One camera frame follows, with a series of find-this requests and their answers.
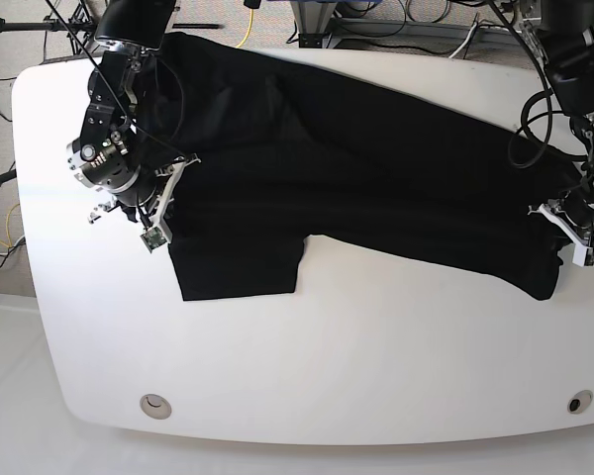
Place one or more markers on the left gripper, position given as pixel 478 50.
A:
pixel 574 217

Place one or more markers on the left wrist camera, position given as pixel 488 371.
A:
pixel 583 255

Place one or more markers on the grey metal base frame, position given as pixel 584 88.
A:
pixel 452 29

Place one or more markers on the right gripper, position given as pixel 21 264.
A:
pixel 142 193

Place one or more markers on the table cable grommet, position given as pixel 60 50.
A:
pixel 155 407
pixel 580 402

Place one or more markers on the black tripod stand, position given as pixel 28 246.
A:
pixel 25 25

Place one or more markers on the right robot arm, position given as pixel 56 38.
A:
pixel 110 124

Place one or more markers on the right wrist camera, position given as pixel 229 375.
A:
pixel 154 238

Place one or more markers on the black T-shirt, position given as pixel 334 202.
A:
pixel 289 151

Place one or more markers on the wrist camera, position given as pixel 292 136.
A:
pixel 154 238
pixel 583 255

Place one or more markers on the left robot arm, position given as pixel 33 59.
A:
pixel 560 37

